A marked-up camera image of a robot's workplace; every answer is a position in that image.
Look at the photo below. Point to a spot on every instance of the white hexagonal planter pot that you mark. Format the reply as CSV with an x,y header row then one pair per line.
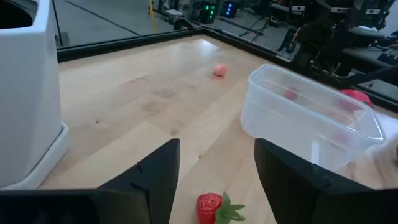
x,y
28,93

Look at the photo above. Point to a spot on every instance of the black device blue lights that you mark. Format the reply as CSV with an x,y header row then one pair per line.
x,y
230,9

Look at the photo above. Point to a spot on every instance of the red oval fruit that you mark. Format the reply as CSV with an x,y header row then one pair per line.
x,y
354,95

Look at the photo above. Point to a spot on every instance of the black computer green lights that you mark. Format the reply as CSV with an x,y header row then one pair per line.
x,y
206,12

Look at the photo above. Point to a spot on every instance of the small red fruit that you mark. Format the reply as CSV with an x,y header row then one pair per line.
x,y
291,94

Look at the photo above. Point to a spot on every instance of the small pale pink fruit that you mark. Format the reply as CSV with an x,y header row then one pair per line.
x,y
220,70

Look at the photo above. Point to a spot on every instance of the red strawberry long green stem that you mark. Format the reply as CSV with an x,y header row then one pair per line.
x,y
206,207

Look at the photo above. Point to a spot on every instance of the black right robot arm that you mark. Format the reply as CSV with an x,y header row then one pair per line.
x,y
314,34

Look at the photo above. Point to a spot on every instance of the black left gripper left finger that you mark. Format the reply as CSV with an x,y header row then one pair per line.
x,y
155,186

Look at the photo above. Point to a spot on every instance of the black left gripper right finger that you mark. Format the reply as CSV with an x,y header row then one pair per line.
x,y
295,193

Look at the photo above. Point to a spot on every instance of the clear plastic tupperware container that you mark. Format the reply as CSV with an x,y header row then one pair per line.
x,y
280,124

